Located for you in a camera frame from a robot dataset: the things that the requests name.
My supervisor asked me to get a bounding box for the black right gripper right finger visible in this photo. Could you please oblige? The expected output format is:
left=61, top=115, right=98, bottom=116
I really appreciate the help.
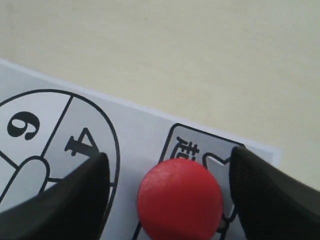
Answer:
left=229, top=146, right=320, bottom=240

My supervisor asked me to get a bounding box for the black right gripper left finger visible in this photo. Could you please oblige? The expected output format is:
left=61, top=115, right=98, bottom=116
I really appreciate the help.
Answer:
left=0, top=152, right=110, bottom=240

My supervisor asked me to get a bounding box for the red cylinder game piece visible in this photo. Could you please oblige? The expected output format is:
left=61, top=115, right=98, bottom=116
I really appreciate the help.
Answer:
left=137, top=158, right=223, bottom=240

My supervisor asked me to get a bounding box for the printed paper game board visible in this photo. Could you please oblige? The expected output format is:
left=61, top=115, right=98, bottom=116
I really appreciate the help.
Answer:
left=0, top=60, right=280, bottom=240

